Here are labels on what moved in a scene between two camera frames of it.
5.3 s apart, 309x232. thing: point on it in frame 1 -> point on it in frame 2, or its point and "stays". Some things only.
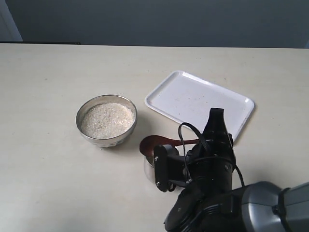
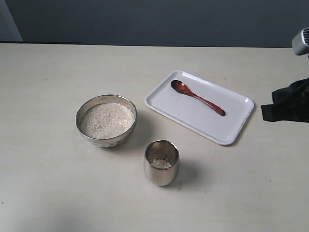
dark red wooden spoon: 147,143 -> 180,87
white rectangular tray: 189,99 stays
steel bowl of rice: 106,121 stays
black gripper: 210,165 -> 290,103
